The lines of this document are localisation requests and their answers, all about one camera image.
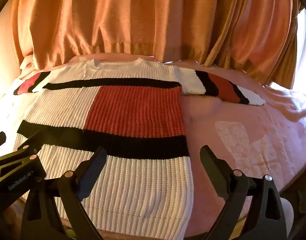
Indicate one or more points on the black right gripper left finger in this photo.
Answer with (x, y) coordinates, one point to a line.
(41, 219)

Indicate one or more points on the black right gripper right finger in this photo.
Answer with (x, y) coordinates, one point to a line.
(265, 218)

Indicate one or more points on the white red black knit sweater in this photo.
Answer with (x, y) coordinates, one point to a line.
(132, 110)

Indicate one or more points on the pink blanket with white bows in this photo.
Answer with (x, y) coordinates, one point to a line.
(258, 140)

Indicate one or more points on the orange satin curtain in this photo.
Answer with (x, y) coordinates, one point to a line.
(255, 36)

